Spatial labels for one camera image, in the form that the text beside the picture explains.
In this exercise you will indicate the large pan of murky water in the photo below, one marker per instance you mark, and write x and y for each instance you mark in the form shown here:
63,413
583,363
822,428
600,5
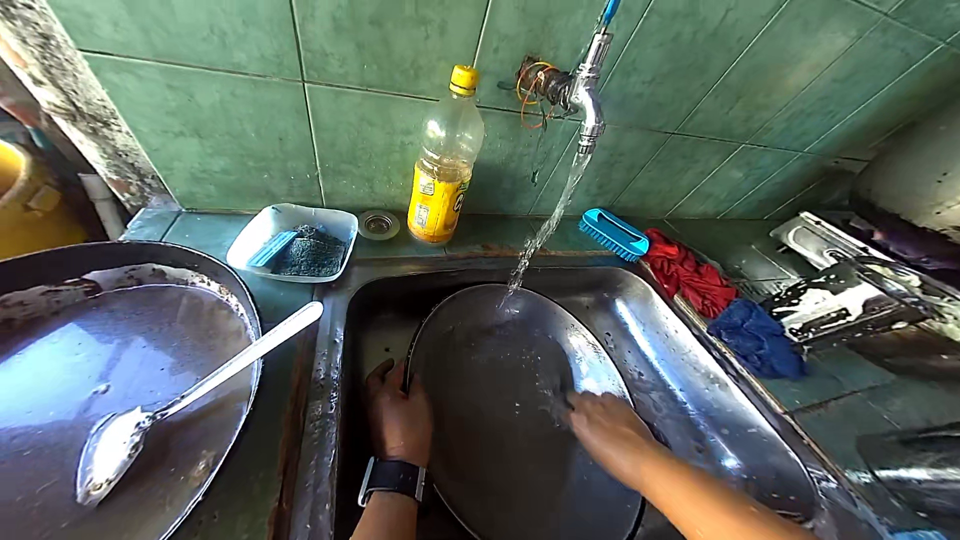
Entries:
172,330

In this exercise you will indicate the blue scrubbing brush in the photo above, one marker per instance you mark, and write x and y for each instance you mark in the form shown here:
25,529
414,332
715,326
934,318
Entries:
616,234

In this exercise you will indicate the stainless steel sink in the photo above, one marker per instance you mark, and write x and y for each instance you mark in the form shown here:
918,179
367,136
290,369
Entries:
697,367

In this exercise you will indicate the yellow plastic bucket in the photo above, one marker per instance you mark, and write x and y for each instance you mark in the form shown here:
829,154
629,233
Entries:
37,214

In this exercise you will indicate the white plastic pipe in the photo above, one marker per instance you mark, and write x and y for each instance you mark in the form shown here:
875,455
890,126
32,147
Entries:
102,206

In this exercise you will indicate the person's left fingers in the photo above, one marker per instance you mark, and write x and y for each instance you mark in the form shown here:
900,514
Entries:
381,376

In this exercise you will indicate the plastic bottle with yellow cap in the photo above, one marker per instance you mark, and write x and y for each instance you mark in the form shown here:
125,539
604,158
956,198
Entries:
442,165

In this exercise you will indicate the round metal drain strainer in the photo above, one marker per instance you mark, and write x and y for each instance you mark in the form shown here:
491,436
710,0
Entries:
378,225

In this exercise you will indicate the rusty pipe fitting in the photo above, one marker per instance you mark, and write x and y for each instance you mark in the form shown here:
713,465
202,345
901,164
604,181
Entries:
555,86

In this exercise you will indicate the dark blue cloth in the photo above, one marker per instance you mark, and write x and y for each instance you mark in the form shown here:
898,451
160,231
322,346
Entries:
756,341

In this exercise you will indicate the grey scouring pad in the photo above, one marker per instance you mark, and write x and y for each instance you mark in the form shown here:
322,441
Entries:
559,405

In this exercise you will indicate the dark shiny metal pot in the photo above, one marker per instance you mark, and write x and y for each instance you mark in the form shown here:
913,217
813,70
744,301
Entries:
911,457

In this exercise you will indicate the person's left forearm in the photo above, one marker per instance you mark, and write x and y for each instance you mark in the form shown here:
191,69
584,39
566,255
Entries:
386,517

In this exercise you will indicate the dark round metal pan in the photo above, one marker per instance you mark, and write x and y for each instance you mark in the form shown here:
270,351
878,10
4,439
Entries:
502,442

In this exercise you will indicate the light blue sponge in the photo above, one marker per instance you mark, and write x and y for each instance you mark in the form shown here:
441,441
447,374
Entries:
271,249

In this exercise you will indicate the red cloth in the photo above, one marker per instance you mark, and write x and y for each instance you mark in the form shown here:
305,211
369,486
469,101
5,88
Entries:
686,276

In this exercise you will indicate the person's left hand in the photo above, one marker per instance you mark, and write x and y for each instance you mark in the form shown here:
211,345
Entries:
403,431

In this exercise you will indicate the person's right hand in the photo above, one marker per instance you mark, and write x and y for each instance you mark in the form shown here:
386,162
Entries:
611,435

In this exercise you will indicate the white metal serving spoon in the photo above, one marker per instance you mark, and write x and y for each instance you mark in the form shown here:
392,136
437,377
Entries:
225,365

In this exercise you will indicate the dark blue-grey scouring lump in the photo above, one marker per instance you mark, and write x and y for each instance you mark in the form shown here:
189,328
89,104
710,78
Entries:
315,253

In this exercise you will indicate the chrome faucet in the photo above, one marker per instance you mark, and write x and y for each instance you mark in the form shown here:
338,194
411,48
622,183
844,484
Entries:
588,94

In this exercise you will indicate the person's right fingers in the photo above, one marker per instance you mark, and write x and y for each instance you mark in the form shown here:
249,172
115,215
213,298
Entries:
583,406

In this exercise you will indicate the large blackened metal pot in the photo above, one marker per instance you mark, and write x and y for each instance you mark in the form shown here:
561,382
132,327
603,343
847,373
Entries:
911,172

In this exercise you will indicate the person's left thumb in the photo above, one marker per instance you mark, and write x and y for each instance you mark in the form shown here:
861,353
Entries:
418,390

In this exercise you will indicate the white plastic container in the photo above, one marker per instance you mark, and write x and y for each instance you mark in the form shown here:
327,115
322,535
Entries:
251,219

